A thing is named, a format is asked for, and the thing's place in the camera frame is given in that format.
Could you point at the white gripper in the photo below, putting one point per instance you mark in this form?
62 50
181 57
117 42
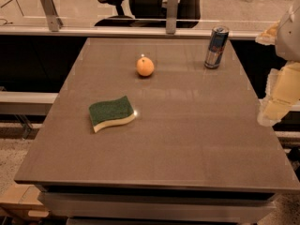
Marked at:
290 37

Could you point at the blue silver redbull can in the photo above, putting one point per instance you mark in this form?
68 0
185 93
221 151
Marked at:
216 46

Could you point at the green yellow sponge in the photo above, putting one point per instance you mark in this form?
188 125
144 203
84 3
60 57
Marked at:
111 113

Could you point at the orange fruit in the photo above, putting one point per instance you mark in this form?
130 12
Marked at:
145 66

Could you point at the black office chair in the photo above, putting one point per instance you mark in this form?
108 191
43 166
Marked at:
152 13

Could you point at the grey drawer cabinet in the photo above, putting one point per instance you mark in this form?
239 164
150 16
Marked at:
78 205

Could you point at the wooden block stack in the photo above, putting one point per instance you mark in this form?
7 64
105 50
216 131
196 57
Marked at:
21 201

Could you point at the middle metal glass bracket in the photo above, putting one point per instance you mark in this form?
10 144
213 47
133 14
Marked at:
171 16

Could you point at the metal glass bracket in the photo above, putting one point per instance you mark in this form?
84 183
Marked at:
171 16
52 18

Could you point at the left metal glass bracket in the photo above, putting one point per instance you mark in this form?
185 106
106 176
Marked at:
52 18

